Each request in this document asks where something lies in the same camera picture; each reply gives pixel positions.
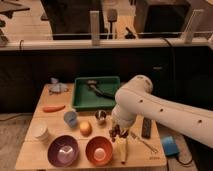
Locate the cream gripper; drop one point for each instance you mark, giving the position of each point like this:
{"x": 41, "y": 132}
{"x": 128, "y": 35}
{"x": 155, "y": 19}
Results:
{"x": 122, "y": 129}

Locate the dark grape bunch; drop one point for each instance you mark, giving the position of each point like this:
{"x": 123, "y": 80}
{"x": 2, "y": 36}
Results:
{"x": 117, "y": 132}

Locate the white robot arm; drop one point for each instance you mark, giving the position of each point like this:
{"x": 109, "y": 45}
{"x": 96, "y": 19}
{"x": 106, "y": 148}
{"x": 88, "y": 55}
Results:
{"x": 135, "y": 98}

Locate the metal fork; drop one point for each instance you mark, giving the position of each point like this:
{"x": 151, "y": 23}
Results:
{"x": 134, "y": 136}

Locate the black remote block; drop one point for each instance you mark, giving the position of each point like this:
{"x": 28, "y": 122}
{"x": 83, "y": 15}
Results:
{"x": 146, "y": 128}

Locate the orange bowl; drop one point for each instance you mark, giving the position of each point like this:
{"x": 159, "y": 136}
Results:
{"x": 99, "y": 151}

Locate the yellow orange fruit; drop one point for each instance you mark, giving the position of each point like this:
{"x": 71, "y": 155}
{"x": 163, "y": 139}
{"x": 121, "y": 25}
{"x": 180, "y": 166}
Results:
{"x": 85, "y": 128}

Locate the green plastic tray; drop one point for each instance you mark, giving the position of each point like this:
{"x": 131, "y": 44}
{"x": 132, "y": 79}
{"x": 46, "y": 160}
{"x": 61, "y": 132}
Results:
{"x": 84, "y": 99}

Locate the blue object on floor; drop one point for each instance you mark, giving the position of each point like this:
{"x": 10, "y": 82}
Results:
{"x": 169, "y": 146}

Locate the blue plastic cup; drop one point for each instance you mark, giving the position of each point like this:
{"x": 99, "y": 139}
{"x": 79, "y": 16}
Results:
{"x": 70, "y": 118}

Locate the purple bowl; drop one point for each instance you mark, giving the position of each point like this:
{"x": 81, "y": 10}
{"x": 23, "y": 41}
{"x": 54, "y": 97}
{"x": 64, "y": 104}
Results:
{"x": 63, "y": 151}

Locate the blue crumpled cloth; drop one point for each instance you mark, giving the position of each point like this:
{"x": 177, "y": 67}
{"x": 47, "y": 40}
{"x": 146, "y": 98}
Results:
{"x": 57, "y": 87}

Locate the white paper cup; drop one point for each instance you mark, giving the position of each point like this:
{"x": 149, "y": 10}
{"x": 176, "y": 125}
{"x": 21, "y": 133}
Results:
{"x": 40, "y": 132}

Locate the black-handled brush in tray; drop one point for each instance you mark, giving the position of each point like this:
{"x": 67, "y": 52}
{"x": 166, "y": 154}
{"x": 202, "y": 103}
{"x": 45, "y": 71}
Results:
{"x": 93, "y": 85}

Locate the white post right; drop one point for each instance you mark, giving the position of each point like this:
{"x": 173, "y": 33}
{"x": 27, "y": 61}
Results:
{"x": 192, "y": 25}

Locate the white post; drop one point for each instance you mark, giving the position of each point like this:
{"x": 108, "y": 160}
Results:
{"x": 95, "y": 31}
{"x": 192, "y": 25}

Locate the white post left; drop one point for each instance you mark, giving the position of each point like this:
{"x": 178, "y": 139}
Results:
{"x": 95, "y": 31}

